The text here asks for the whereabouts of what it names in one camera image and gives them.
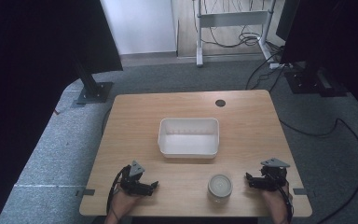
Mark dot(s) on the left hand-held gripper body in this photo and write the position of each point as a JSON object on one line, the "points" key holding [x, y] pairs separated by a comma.
{"points": [[132, 178]]}

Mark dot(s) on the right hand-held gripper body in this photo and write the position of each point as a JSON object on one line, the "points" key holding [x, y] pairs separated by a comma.
{"points": [[272, 177]]}

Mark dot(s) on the person's left hand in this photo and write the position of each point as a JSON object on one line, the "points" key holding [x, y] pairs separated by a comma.
{"points": [[121, 203]]}

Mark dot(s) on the white plastic bin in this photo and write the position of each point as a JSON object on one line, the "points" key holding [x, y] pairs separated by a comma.
{"points": [[188, 143]]}

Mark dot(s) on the dark round table grommet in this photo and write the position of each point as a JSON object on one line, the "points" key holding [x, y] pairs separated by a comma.
{"points": [[220, 103]]}

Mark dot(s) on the black metal stand with base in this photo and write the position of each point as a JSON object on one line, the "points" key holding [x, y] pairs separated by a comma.
{"points": [[91, 88]]}

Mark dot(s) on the black flat stand base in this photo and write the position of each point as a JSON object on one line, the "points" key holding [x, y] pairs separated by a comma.
{"points": [[313, 84]]}

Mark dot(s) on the white power strip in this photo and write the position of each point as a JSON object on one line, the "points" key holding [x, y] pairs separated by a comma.
{"points": [[276, 65]]}

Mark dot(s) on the black curtain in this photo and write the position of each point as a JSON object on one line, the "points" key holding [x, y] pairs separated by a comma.
{"points": [[28, 77], [348, 46]]}

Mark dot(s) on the dark monitor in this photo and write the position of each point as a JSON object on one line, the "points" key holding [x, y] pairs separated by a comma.
{"points": [[287, 18]]}

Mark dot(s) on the grey table bracket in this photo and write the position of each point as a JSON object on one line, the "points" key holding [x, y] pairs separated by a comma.
{"points": [[299, 191], [87, 192]]}

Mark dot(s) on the white metal desk frame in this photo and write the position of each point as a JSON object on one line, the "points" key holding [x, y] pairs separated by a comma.
{"points": [[230, 18]]}

